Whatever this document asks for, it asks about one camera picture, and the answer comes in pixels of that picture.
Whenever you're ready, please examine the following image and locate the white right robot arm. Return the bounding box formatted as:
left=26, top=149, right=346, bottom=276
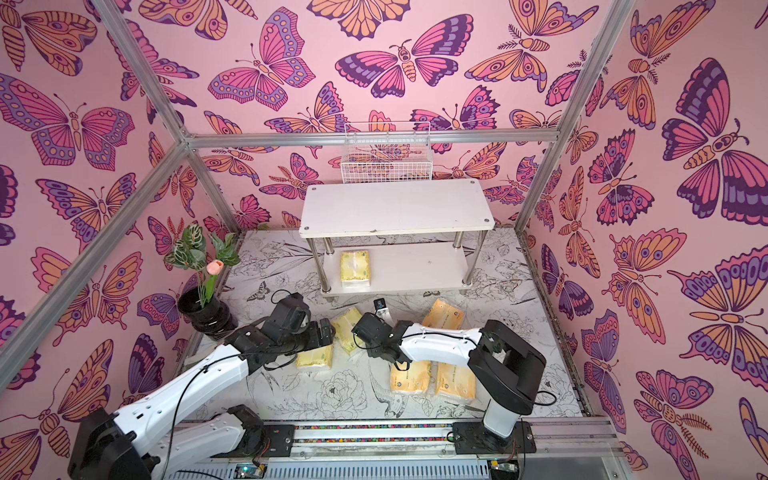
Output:
left=352, top=313, right=547, bottom=440

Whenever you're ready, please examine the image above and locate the yellow floral tissue pack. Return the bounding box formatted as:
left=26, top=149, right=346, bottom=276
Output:
left=331, top=307, right=362, bottom=356
left=340, top=250, right=371, bottom=287
left=295, top=345, right=334, bottom=371

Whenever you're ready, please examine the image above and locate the green artificial plant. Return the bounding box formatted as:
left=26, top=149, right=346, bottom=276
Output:
left=164, top=224, right=241, bottom=306

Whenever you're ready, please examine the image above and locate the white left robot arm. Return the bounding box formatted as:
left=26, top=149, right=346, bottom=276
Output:
left=67, top=292, right=335, bottom=479

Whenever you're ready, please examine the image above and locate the orange tissue pack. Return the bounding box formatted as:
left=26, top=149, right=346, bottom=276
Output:
left=389, top=361, right=432, bottom=395
left=421, top=299, right=465, bottom=330
left=436, top=363, right=476, bottom=403

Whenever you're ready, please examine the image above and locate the black ribbed vase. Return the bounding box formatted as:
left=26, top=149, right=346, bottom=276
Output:
left=177, top=289, right=238, bottom=341

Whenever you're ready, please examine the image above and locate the white two-tier shelf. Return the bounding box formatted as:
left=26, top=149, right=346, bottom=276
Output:
left=299, top=179, right=494, bottom=296

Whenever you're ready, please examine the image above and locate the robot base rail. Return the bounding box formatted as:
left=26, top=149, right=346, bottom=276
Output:
left=172, top=418, right=634, bottom=479

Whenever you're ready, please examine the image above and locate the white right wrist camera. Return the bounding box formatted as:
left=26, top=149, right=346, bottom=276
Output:
left=373, top=298, right=393, bottom=325

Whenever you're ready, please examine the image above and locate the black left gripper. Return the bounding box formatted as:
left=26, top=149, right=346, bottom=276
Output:
left=280, top=317, right=339, bottom=357

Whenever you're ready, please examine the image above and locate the aluminium frame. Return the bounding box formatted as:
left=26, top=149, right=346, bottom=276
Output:
left=1, top=1, right=636, bottom=387

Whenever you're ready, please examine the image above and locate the white wire basket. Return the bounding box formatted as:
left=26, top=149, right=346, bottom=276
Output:
left=337, top=120, right=434, bottom=184

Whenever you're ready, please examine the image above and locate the pink tulip flower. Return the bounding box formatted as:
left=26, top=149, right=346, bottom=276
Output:
left=206, top=259, right=225, bottom=276

